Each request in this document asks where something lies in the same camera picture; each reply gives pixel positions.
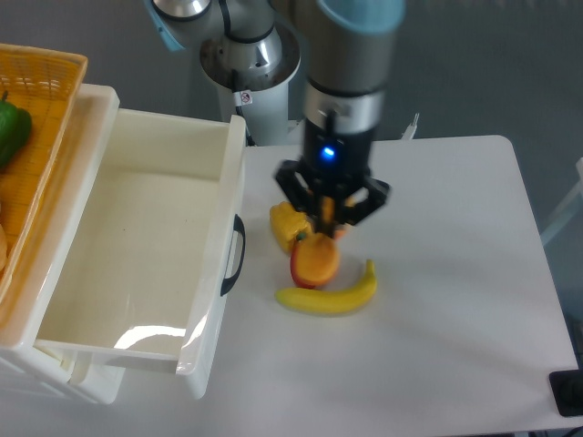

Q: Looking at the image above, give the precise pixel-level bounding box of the yellow bell pepper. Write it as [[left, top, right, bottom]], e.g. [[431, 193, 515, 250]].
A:
[[270, 201, 313, 254]]

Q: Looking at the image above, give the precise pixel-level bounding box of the white frame at right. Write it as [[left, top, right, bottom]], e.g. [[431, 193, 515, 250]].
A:
[[540, 158, 582, 247]]

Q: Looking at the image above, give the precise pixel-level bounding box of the yellow banana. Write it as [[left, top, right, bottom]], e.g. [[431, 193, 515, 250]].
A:
[[274, 259, 378, 316]]

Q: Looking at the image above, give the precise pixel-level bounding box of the green bell pepper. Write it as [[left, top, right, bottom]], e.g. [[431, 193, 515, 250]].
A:
[[0, 90, 32, 168]]

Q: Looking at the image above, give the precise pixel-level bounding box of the black drawer handle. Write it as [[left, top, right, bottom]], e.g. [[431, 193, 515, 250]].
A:
[[220, 214, 247, 297]]

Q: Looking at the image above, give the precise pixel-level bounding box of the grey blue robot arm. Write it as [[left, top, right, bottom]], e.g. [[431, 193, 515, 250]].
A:
[[146, 1, 405, 236]]

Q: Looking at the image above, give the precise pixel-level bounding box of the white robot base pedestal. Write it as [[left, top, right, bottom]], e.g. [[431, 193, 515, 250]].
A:
[[199, 23, 301, 146]]

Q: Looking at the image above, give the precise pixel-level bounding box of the braided bread roll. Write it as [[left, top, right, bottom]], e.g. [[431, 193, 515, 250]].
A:
[[332, 224, 353, 240]]

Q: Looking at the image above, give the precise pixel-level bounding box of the long orange bread loaf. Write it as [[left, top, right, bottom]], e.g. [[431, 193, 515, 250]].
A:
[[299, 197, 340, 287]]

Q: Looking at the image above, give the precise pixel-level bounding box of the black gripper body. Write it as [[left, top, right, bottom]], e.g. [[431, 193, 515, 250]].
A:
[[274, 120, 391, 226]]

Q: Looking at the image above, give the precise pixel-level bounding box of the yellow woven plastic basket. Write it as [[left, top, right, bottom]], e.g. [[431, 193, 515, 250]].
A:
[[1, 44, 87, 299]]

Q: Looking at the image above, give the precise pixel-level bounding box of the black device at edge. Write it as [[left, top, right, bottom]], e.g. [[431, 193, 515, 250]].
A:
[[548, 370, 582, 417]]

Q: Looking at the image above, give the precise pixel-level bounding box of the red bell pepper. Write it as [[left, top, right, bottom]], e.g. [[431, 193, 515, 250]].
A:
[[290, 241, 317, 289]]

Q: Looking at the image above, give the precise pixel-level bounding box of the open white upper drawer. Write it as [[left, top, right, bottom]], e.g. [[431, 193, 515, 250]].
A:
[[56, 109, 246, 399]]

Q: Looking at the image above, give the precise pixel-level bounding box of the white plastic drawer cabinet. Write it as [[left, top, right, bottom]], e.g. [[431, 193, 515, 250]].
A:
[[1, 84, 124, 404]]

